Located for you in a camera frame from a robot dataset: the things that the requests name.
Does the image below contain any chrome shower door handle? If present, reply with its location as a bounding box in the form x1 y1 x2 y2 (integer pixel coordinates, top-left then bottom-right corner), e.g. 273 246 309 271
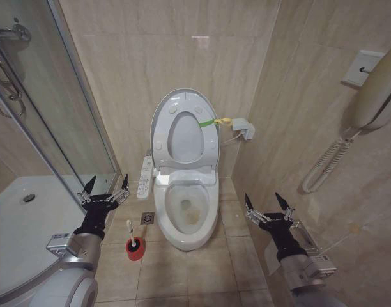
0 52 27 118

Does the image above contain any white shower tray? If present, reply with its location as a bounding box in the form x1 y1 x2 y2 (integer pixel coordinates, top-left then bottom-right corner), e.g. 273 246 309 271
0 174 117 302

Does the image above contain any white wall plate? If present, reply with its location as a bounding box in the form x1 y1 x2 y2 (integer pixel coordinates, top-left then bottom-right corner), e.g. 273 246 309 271
341 49 387 87

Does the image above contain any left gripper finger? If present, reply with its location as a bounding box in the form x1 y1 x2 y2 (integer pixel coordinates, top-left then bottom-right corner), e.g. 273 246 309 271
77 175 98 205
106 173 131 206

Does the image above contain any grey wall plug box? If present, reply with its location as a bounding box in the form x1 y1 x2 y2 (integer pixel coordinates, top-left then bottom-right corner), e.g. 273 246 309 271
231 117 257 141

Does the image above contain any glass shower door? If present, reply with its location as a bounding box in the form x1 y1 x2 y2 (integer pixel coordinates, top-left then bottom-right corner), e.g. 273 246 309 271
0 0 122 196

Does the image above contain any white bidet control panel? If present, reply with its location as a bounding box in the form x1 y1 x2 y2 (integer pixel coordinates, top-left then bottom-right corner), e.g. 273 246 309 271
137 148 153 201

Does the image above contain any white power cable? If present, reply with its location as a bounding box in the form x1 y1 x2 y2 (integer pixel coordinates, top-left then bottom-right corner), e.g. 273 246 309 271
220 130 243 145

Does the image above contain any chrome shower fixture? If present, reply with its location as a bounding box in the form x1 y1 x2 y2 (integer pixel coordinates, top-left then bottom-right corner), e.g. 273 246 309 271
0 18 32 43

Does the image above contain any metal floor drain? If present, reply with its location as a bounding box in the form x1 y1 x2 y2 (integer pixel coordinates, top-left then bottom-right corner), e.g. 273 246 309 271
140 210 156 226

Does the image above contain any cream coiled cord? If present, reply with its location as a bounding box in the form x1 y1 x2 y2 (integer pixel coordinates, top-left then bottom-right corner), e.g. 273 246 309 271
301 126 355 194

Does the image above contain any white toilet seat ring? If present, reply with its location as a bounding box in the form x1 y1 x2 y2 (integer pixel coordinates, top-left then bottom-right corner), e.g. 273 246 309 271
153 91 220 170

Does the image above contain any white-handled toilet brush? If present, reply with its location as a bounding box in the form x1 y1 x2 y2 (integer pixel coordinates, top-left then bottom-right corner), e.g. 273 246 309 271
126 219 139 249

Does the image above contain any white toilet bowl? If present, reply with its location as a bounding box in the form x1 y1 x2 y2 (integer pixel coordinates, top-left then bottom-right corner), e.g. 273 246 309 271
153 169 220 252

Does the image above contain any white toilet lid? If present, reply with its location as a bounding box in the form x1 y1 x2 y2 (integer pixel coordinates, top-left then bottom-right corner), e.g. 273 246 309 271
149 88 222 174

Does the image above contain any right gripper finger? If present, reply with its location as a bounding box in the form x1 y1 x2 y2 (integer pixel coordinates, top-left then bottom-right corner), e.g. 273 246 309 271
244 193 269 224
274 191 296 222

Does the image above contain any red toilet brush holder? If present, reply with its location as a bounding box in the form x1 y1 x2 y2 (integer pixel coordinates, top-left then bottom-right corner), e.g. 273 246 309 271
125 236 146 262

